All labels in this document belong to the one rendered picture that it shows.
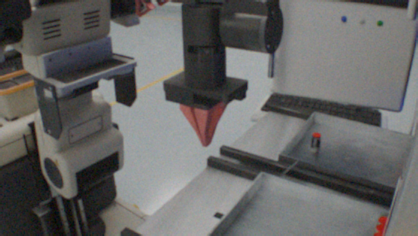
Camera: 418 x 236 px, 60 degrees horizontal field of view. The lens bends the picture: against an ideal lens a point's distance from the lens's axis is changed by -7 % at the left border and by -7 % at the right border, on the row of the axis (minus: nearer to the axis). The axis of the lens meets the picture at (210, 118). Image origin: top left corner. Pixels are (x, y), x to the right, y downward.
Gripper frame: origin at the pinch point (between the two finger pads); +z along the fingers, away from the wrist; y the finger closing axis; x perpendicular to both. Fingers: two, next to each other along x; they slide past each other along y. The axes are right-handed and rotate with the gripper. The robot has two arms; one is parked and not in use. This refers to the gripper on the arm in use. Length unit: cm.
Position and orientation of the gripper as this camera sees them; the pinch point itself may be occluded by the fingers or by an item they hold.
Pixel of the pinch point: (207, 140)
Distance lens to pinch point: 56.5
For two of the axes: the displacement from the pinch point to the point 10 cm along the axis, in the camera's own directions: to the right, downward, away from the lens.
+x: 5.2, -3.8, 7.7
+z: 0.2, 9.0, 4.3
